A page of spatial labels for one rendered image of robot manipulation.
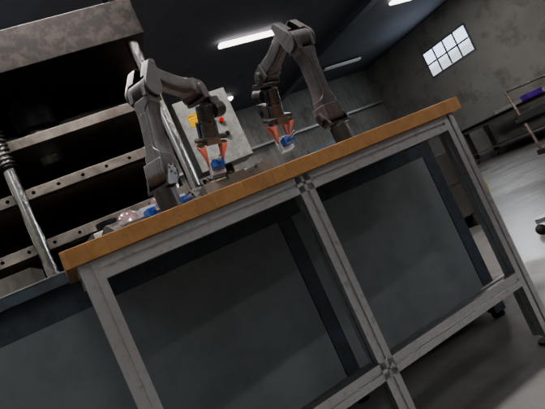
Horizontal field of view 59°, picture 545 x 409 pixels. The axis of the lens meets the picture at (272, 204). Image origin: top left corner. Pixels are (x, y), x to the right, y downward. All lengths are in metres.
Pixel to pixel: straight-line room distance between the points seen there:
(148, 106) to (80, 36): 1.24
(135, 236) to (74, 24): 1.69
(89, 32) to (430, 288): 1.93
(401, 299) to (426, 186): 0.44
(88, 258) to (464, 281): 1.37
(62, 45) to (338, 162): 1.65
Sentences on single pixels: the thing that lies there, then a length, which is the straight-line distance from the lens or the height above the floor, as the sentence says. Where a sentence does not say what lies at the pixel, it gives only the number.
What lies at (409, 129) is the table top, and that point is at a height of 0.76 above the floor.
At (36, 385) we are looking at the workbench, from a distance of 1.61.
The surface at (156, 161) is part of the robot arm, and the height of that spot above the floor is 0.95.
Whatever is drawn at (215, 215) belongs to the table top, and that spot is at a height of 0.75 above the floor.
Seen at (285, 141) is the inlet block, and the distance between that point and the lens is 1.81.
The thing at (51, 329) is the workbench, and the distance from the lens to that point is 1.58.
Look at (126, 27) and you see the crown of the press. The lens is 2.61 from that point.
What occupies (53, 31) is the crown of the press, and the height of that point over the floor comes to 1.93.
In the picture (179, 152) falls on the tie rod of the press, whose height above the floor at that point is 1.19.
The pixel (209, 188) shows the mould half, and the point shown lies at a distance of 1.62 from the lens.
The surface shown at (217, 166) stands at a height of 0.92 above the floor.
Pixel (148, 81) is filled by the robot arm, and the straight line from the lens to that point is 1.42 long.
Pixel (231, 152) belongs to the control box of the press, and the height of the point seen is 1.12.
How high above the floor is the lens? 0.67
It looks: 2 degrees up
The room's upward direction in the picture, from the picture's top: 24 degrees counter-clockwise
